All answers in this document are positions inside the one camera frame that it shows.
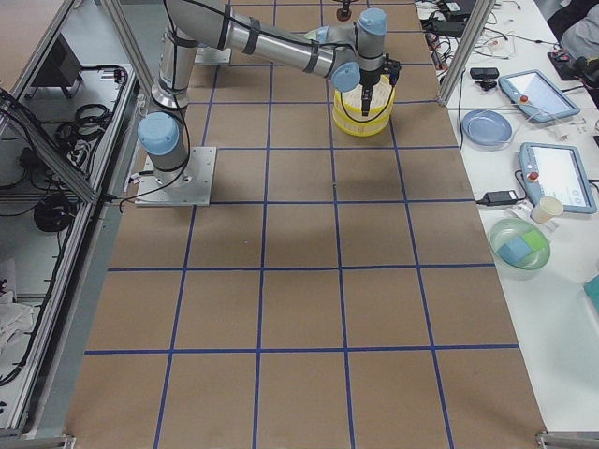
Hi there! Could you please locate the green sponge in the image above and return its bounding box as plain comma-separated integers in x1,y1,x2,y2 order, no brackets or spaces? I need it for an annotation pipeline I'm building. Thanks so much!
521,229,548,253

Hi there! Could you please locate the teach pendant tablet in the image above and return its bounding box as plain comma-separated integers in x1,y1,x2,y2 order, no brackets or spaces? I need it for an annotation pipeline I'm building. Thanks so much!
497,69,580,123
519,142,597,214

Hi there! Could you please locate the aluminium frame post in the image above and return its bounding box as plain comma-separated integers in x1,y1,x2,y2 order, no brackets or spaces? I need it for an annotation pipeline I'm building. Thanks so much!
437,0,494,106

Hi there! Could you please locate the black webcam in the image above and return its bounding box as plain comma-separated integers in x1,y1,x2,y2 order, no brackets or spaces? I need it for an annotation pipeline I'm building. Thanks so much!
470,67,500,92

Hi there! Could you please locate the yellow steamer basket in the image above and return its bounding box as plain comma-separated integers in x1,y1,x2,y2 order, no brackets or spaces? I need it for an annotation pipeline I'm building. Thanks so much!
332,108,390,138
334,75,395,123

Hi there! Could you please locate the near teach pendant tablet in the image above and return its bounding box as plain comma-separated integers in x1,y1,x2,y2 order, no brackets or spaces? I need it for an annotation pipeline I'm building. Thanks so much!
519,142,597,214

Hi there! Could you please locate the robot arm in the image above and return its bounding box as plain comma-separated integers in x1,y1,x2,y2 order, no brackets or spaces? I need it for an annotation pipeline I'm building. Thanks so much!
151,1,401,114

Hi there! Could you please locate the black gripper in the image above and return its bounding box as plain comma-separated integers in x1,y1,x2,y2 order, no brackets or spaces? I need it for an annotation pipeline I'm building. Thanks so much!
360,82,373,117
336,0,352,20

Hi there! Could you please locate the green glass bowl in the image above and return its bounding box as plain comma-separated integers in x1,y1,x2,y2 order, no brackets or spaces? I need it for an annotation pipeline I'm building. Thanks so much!
488,218,551,280

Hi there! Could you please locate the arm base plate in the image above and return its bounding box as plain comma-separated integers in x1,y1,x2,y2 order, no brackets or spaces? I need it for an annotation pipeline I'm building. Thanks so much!
194,45,232,65
134,147,217,207

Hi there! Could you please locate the far teach pendant tablet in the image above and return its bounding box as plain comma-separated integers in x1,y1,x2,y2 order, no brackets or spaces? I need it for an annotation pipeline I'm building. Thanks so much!
497,69,580,123

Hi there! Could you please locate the blue plate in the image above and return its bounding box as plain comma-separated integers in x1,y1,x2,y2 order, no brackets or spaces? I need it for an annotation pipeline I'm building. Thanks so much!
462,109,513,147

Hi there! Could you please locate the blue sponge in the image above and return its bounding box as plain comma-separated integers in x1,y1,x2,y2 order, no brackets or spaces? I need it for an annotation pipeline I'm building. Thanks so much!
497,236,533,268

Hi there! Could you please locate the paper cup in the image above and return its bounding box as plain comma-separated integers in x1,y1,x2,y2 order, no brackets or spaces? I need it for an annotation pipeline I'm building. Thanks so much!
530,196,563,224

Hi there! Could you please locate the black power adapter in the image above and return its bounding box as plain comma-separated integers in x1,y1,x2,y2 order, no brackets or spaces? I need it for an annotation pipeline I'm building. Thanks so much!
476,190,521,207

